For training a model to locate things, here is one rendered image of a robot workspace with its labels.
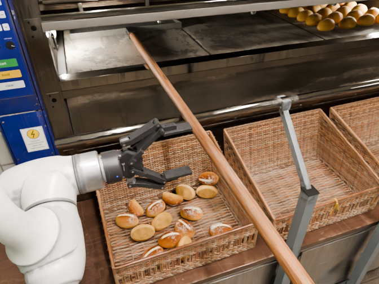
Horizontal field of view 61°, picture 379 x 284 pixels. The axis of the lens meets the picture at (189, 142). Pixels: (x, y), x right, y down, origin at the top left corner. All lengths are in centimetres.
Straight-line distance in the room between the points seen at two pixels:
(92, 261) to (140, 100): 66
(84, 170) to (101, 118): 63
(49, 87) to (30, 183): 61
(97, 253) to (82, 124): 51
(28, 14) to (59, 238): 77
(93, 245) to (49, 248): 80
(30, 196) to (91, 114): 67
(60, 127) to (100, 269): 56
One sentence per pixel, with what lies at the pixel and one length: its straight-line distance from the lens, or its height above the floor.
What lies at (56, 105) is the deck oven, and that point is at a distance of 129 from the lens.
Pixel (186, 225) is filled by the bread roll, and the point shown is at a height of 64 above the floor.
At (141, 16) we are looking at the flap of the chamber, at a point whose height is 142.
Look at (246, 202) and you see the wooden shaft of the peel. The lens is 66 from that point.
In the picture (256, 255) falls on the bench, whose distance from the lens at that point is 136.
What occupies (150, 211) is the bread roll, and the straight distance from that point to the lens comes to 141.
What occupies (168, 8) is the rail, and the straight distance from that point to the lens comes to 107.
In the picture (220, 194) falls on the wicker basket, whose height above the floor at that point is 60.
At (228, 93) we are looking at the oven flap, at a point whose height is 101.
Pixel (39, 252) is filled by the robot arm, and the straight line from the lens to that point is 62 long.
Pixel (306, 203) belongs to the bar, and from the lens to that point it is 111.
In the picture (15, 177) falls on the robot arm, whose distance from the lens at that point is 74.
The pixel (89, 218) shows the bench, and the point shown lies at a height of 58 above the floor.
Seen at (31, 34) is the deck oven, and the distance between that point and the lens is 120.
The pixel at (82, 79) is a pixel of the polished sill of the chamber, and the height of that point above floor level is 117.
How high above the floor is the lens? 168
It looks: 36 degrees down
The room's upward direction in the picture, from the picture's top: straight up
